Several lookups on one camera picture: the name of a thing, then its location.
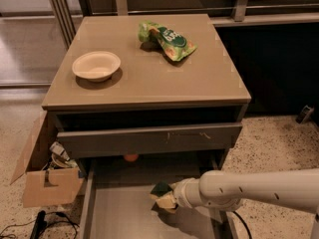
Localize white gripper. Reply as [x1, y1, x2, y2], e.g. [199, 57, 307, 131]
[156, 178, 201, 213]

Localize green yellow sponge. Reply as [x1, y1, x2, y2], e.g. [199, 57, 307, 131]
[150, 181, 172, 200]

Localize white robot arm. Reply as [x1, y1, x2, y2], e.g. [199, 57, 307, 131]
[150, 168, 319, 217]

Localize grey open middle drawer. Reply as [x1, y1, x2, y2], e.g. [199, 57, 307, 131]
[80, 154, 238, 239]

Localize grey top drawer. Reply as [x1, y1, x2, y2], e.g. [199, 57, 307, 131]
[58, 122, 242, 159]

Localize grey drawer cabinet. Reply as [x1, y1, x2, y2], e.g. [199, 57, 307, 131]
[42, 14, 250, 162]

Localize orange ball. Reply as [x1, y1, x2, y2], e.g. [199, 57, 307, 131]
[124, 154, 139, 162]

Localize trash in cardboard box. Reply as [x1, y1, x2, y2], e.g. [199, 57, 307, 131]
[43, 141, 78, 170]

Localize cardboard box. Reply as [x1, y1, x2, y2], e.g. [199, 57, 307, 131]
[11, 112, 85, 208]

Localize black power strip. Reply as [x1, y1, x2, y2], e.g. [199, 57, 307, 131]
[30, 210, 47, 239]

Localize white paper bowl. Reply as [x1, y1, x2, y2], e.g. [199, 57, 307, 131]
[72, 51, 121, 82]

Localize green chip bag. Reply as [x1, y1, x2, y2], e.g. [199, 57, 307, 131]
[138, 21, 197, 62]

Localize dark object on floor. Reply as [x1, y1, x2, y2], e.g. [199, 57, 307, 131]
[296, 106, 314, 123]

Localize black cable right floor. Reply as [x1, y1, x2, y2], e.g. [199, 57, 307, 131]
[232, 210, 253, 239]

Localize black cable floor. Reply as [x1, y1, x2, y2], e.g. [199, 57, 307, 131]
[0, 210, 80, 239]
[232, 210, 253, 239]

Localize black cable left floor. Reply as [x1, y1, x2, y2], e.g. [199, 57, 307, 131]
[0, 210, 80, 239]

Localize metal shelf frame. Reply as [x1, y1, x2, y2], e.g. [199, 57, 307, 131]
[49, 0, 319, 44]

